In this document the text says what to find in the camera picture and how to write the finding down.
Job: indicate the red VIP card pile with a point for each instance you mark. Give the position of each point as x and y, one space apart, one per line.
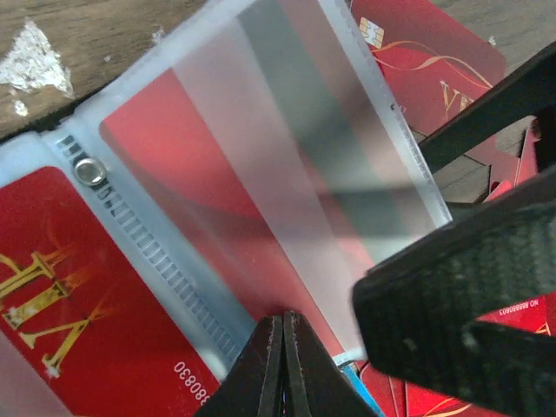
478 347

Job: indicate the black card holder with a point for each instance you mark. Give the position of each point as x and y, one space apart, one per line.
186 242

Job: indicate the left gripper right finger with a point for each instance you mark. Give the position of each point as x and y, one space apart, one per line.
314 386

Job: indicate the red VIP card 830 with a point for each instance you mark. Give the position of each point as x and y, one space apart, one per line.
81 333

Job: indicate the blue VIP card pile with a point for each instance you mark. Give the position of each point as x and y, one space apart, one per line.
346 362

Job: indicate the lone red VIP card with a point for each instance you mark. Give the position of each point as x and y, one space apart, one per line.
434 65

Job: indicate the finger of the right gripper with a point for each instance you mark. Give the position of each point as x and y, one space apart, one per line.
528 91
460 313

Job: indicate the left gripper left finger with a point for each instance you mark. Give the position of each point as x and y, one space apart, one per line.
253 386

